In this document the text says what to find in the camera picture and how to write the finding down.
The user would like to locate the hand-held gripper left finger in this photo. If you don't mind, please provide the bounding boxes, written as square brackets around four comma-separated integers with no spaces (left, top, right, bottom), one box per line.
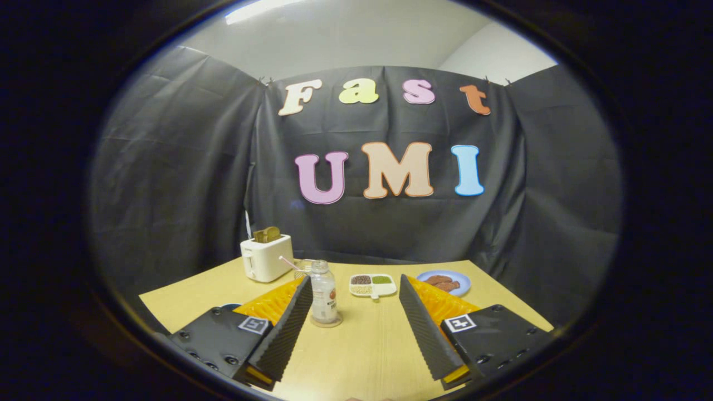
[169,275,314,392]

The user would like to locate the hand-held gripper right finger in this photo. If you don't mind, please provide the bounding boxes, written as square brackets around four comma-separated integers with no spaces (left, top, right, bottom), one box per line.
[399,274,555,390]

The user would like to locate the black backdrop cloth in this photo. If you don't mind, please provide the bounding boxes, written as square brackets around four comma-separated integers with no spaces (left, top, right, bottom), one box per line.
[89,45,623,330]

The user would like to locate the clear juice bottle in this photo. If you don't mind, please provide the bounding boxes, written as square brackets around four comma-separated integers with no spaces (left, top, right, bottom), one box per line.
[309,260,343,328]

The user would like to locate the wooden table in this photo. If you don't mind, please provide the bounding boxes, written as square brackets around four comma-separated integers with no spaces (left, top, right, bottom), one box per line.
[138,258,555,401]

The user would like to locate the white toaster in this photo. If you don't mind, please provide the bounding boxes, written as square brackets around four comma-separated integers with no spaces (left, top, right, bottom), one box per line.
[240,234,294,283]

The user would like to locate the white divided dish with grains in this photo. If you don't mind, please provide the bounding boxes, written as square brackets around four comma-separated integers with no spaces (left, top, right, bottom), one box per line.
[349,273,398,301]

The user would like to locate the blue plate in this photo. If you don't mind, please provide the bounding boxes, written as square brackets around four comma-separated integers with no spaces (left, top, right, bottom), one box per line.
[416,270,472,297]

